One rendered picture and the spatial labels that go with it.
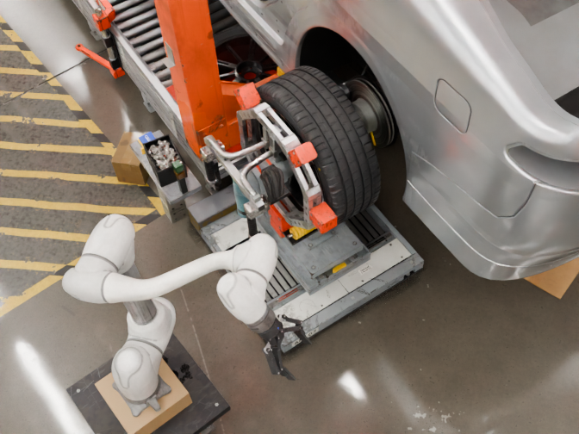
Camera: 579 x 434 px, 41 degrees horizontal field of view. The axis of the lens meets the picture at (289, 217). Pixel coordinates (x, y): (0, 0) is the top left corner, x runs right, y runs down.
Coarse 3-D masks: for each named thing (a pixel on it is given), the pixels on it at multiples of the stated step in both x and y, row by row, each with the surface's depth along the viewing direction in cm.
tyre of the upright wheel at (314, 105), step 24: (288, 72) 314; (312, 72) 304; (264, 96) 308; (288, 96) 295; (312, 96) 294; (336, 96) 295; (288, 120) 297; (312, 120) 290; (336, 120) 292; (360, 120) 294; (312, 144) 288; (336, 144) 290; (360, 144) 294; (336, 168) 291; (360, 168) 296; (336, 192) 295; (360, 192) 303
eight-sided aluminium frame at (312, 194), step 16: (240, 112) 316; (256, 112) 299; (272, 112) 299; (240, 128) 328; (272, 128) 294; (288, 128) 294; (240, 144) 337; (288, 144) 289; (288, 160) 294; (304, 192) 294; (320, 192) 296; (288, 208) 338; (304, 208) 305; (304, 224) 314
